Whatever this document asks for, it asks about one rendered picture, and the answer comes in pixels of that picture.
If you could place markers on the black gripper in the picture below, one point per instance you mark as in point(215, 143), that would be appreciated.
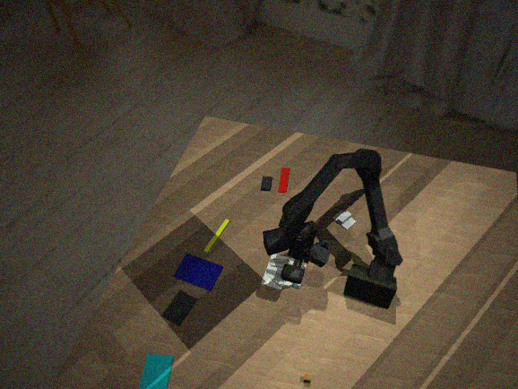
point(292, 273)

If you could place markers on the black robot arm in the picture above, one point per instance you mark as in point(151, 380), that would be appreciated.
point(295, 231)

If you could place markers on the yellow flat bar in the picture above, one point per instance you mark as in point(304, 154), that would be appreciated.
point(216, 236)

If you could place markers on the red flat bar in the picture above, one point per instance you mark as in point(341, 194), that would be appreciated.
point(284, 180)

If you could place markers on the blue flat rectangular plate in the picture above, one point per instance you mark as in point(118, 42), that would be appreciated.
point(198, 272)

